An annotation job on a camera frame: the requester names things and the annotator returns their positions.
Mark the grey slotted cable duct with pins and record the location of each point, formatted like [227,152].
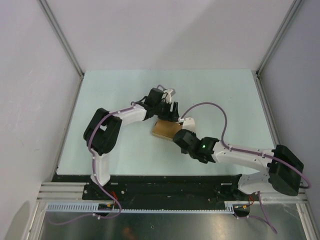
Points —
[101,207]

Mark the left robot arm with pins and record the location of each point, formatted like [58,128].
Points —
[103,130]

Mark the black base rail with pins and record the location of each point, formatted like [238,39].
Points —
[162,191]

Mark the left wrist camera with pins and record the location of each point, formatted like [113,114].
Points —
[168,95]

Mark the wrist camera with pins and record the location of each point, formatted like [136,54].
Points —
[168,95]
[187,123]

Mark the aluminium frame post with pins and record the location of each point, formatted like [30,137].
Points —
[53,22]
[282,30]

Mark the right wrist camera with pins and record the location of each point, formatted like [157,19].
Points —
[187,123]

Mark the brown cardboard express box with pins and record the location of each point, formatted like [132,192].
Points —
[165,129]

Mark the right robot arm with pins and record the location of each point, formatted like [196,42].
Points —
[277,169]

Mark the right aluminium frame post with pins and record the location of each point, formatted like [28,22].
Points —
[282,30]

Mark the left aluminium frame post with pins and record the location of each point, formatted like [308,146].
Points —
[53,22]

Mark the aluminium front cross rail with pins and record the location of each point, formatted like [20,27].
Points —
[75,192]

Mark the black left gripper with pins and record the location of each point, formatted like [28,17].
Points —
[171,116]

